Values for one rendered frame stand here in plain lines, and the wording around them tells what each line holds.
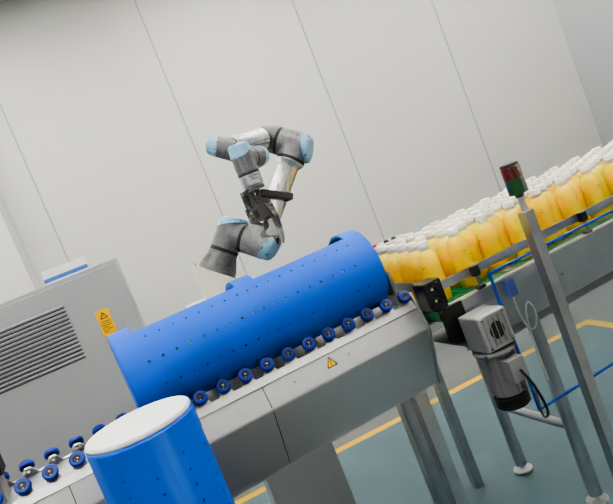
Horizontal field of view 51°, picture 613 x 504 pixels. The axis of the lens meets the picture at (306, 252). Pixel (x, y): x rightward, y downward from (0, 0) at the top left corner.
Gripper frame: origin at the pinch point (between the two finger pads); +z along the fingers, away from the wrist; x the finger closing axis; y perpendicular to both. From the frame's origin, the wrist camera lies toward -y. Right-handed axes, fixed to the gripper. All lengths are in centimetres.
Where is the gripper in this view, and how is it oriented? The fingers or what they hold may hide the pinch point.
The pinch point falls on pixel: (281, 239)
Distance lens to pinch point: 219.8
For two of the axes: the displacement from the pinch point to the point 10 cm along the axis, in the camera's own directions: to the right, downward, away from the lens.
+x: 3.5, -0.5, -9.4
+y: -8.6, 3.7, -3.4
